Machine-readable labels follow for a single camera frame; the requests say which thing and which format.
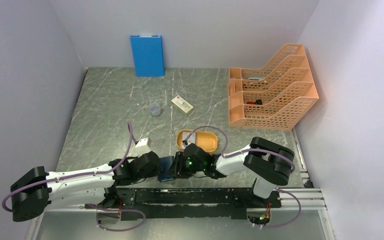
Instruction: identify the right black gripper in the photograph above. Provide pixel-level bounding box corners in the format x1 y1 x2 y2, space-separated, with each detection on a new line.
165 151 205 179

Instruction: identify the orange oval tray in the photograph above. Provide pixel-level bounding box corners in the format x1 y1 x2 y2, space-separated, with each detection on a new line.
176 129 218 154

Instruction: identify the blue leather card holder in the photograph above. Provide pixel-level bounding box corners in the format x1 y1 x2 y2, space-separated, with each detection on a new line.
157 156 175 183

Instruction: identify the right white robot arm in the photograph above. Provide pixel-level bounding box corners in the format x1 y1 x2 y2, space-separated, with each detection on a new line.
167 137 296 207

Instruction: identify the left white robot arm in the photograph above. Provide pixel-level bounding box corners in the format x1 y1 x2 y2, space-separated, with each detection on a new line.
9 151 161 222

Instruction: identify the stack of grey VIP cards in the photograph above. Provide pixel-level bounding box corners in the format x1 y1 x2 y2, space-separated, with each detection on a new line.
181 131 196 148

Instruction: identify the small green white box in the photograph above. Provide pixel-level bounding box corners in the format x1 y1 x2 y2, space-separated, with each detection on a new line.
171 95 194 116

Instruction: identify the small clear plastic cup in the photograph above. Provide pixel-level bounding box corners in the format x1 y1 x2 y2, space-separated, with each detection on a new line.
148 102 162 117

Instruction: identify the red black item in organizer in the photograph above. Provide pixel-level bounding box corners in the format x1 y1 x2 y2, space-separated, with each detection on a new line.
246 99 263 105

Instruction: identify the orange mesh file organizer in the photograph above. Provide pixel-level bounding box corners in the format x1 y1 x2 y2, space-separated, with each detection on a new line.
227 43 319 130

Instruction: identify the blue rectangular box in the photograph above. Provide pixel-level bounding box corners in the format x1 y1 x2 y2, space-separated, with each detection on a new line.
129 35 165 77

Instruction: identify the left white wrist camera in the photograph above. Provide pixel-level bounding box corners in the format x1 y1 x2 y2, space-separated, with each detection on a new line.
134 137 152 157

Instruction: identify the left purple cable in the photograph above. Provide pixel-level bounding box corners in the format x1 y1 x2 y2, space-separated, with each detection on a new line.
1 122 138 213

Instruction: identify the purple cable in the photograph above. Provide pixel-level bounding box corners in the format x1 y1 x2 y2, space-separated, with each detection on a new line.
1 122 138 213
182 125 296 173

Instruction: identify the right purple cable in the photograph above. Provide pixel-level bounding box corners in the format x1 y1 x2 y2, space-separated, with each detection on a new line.
182 125 296 173

